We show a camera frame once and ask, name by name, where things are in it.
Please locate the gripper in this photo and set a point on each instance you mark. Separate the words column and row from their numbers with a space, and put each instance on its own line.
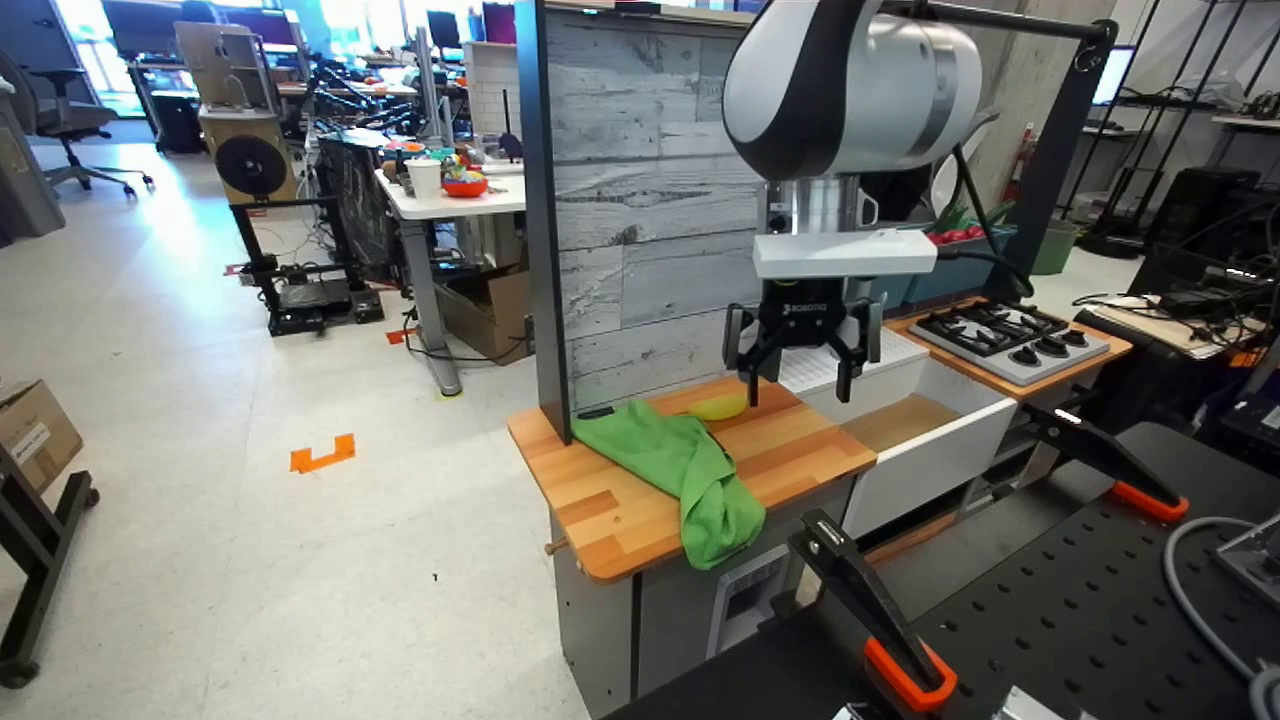
column 805, row 312

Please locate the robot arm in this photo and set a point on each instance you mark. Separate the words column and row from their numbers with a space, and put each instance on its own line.
column 850, row 90

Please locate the green towel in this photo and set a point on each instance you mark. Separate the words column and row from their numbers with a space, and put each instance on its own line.
column 690, row 470

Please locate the yellow sponge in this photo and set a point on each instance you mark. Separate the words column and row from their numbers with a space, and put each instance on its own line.
column 720, row 407

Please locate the white sink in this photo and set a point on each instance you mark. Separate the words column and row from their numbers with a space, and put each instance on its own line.
column 930, row 450

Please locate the blue crate with vegetables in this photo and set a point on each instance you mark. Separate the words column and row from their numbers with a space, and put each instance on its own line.
column 950, row 265

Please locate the silver cooktop burner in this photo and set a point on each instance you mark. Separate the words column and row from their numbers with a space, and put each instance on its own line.
column 1000, row 350

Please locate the black marker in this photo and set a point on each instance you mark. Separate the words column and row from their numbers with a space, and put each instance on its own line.
column 595, row 412

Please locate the black stove knob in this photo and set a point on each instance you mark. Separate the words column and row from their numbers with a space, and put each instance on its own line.
column 1051, row 347
column 1075, row 338
column 1025, row 356

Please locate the toy kitchen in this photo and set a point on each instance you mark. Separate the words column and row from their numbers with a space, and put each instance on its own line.
column 640, row 200

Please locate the white oven door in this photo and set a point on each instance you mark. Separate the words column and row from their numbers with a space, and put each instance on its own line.
column 745, row 600

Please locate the green bin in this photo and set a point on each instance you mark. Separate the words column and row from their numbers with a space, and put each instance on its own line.
column 1053, row 248

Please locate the red fire extinguisher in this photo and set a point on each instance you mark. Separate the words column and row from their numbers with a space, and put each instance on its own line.
column 1020, row 160

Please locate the wooden peg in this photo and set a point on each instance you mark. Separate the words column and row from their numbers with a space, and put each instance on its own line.
column 556, row 546

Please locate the cardboard box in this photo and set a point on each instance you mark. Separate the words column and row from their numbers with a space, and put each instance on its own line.
column 490, row 315
column 35, row 430

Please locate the red bowl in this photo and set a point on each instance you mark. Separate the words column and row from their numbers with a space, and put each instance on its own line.
column 465, row 186

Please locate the white desk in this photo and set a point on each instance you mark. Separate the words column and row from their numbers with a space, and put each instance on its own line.
column 430, row 250

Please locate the monitor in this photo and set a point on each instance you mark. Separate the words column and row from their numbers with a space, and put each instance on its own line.
column 1113, row 75

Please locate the white cup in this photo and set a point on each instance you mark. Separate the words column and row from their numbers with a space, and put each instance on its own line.
column 424, row 178

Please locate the black 3d printer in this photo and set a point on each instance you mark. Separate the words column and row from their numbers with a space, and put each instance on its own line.
column 255, row 165

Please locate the office chair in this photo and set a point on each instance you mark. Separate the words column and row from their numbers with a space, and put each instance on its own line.
column 65, row 115

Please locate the black stand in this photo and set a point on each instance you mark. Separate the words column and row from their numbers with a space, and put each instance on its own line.
column 35, row 540

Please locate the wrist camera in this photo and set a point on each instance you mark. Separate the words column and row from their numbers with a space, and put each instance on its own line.
column 845, row 254

